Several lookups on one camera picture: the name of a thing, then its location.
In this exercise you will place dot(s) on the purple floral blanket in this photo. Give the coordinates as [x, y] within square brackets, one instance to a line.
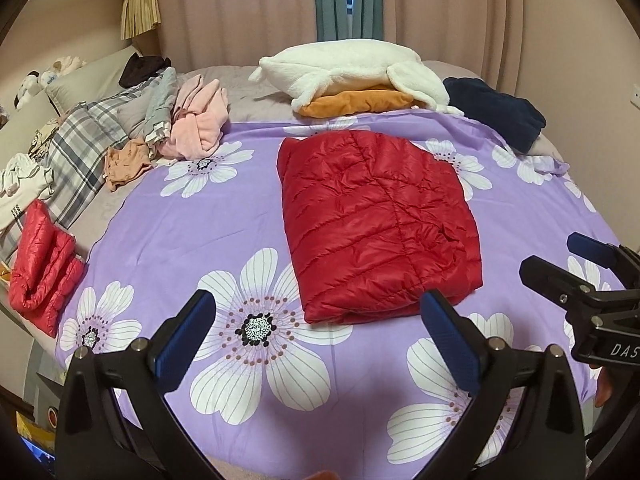
[165, 240]

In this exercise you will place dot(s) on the tan printed garment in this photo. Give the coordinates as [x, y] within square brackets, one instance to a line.
[125, 162]

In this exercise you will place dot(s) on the tan plush toy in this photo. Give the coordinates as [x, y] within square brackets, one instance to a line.
[67, 65]

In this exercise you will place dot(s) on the navy fleece garment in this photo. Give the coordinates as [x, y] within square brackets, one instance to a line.
[495, 110]

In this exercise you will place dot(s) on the pink garment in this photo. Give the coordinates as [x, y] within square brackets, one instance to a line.
[200, 120]

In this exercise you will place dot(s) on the folded light red puffer jacket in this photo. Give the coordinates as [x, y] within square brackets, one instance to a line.
[42, 265]

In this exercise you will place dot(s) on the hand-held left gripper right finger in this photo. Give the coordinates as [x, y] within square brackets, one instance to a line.
[450, 345]

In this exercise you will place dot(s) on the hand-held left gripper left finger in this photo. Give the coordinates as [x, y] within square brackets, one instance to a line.
[185, 342]

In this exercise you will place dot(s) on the grey bed sheet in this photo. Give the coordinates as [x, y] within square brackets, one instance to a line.
[240, 90]

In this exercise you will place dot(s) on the black and white plush toy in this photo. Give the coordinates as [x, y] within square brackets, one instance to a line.
[32, 87]

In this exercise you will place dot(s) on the grey striped garment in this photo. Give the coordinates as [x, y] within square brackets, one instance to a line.
[160, 105]

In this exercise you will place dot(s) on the blue lit device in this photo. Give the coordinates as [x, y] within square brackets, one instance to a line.
[40, 457]

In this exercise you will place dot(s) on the person's right hand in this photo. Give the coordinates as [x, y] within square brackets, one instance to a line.
[606, 387]

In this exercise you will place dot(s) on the grey plaid pillow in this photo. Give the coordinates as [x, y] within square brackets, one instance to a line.
[75, 145]

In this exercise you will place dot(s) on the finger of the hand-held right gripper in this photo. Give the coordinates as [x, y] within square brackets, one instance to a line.
[592, 250]
[550, 277]

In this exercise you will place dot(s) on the white fleece garment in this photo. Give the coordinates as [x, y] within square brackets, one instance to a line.
[340, 65]

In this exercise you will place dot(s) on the beige pillow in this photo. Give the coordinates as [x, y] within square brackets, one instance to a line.
[95, 80]

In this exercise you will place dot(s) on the white power strip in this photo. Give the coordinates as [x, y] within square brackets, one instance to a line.
[636, 95]

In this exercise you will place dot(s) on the yellow box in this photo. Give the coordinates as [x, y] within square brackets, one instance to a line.
[32, 427]

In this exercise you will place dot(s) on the white printed garment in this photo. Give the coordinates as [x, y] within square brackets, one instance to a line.
[22, 185]

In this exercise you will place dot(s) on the pink curtain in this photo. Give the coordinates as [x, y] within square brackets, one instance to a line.
[235, 10]
[460, 10]

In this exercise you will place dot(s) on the dark brown garment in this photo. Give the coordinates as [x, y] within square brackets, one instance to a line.
[140, 70]

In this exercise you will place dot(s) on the orange garment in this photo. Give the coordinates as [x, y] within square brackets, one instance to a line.
[350, 102]

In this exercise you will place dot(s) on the cartoon print pillow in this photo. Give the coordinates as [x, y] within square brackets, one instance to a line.
[45, 137]

